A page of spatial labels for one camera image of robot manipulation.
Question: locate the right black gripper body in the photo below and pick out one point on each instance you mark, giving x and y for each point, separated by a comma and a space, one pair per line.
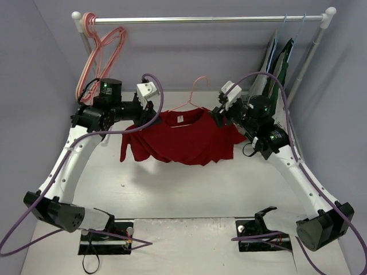
222, 113

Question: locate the red t-shirt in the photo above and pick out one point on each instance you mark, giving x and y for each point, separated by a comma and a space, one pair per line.
187, 137

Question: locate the grey t-shirt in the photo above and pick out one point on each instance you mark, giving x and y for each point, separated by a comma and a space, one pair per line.
260, 81

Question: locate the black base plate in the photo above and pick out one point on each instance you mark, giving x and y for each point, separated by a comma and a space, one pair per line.
259, 240
105, 245

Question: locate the green t-shirt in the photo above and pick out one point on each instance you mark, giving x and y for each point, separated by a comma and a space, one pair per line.
278, 69

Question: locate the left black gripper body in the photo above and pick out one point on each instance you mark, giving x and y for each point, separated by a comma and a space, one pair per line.
145, 113

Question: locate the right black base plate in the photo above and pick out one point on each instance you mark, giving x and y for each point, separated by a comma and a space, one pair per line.
259, 240

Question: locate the pink hanger bundle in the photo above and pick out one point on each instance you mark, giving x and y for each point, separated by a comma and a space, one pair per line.
100, 57

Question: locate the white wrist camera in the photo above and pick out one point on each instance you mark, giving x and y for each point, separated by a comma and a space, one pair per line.
146, 92
228, 95

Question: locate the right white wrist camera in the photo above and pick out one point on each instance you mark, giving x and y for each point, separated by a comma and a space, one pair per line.
228, 95

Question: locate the metal clothes rack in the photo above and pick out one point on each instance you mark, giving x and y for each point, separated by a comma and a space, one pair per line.
105, 25

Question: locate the blue hanger left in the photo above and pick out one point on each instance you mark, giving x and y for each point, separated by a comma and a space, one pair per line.
275, 44

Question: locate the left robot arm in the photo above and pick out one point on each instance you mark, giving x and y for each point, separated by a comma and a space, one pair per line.
53, 202

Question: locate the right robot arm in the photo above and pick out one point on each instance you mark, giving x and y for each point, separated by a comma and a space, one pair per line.
325, 218

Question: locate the blue hanger right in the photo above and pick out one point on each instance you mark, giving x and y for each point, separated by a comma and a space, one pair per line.
296, 37

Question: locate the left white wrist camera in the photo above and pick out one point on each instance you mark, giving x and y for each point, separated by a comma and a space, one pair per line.
146, 92

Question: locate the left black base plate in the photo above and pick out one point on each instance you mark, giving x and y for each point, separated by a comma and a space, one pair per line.
105, 245

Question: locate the blue hanger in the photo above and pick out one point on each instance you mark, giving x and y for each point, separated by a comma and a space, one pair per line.
296, 37
275, 44

